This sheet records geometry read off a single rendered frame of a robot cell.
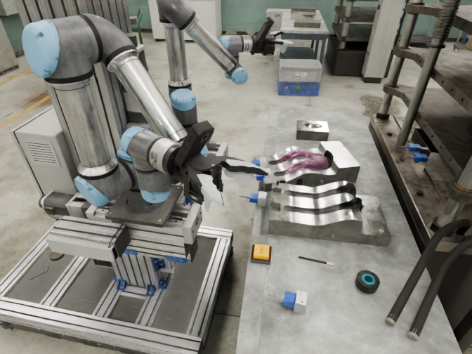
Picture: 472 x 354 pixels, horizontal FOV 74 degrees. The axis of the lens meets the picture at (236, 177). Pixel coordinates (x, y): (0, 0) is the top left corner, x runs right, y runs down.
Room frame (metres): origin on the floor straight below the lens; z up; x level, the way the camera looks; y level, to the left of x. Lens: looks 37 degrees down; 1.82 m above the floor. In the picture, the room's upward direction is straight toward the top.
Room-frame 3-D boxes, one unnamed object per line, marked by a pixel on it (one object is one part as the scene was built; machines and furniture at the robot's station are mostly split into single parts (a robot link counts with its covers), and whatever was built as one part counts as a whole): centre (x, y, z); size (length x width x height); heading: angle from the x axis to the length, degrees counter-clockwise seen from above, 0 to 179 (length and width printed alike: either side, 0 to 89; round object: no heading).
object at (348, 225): (1.05, -0.41, 0.87); 0.50 x 0.26 x 0.14; 82
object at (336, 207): (1.06, -0.39, 0.92); 0.35 x 0.16 x 0.09; 82
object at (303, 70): (4.69, -0.94, 0.32); 0.60 x 0.40 x 0.22; 87
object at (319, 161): (1.41, -0.37, 0.90); 0.26 x 0.18 x 0.08; 99
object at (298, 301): (0.63, -0.18, 0.83); 0.13 x 0.05 x 0.05; 73
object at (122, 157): (0.90, 0.35, 1.20); 0.13 x 0.12 x 0.14; 143
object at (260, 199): (1.17, -0.08, 0.83); 0.13 x 0.05 x 0.05; 78
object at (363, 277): (0.70, -0.49, 0.82); 0.08 x 0.08 x 0.04
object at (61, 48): (0.80, 0.43, 1.41); 0.15 x 0.12 x 0.55; 143
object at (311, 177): (1.42, -0.37, 0.86); 0.50 x 0.26 x 0.11; 99
